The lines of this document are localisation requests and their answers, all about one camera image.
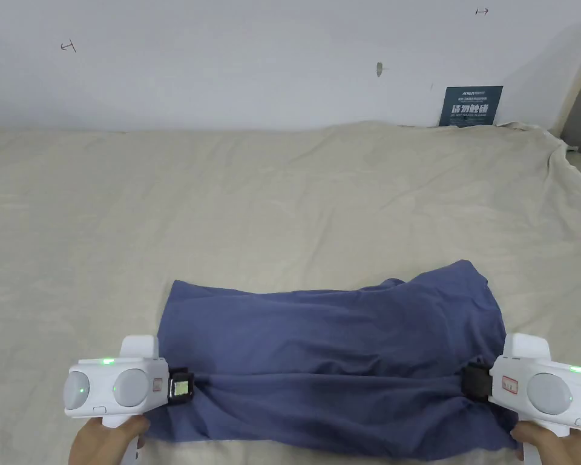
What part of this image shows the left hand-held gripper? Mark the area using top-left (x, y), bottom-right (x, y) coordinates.
top-left (62, 335), bottom-right (196, 465)

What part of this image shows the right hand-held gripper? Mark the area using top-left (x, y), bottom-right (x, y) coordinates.
top-left (461, 332), bottom-right (581, 465)

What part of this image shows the dark blue shirt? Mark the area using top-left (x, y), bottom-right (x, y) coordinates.
top-left (144, 259), bottom-right (520, 451)

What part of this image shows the person's right hand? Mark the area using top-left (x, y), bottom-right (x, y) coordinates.
top-left (510, 420), bottom-right (581, 465)

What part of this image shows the person's left hand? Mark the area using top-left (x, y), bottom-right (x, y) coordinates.
top-left (68, 416), bottom-right (151, 465)

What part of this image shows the bed with beige sheet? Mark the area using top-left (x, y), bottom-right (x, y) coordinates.
top-left (0, 120), bottom-right (581, 465)

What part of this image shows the dark teal sign card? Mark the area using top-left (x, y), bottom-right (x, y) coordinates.
top-left (438, 85), bottom-right (504, 128)

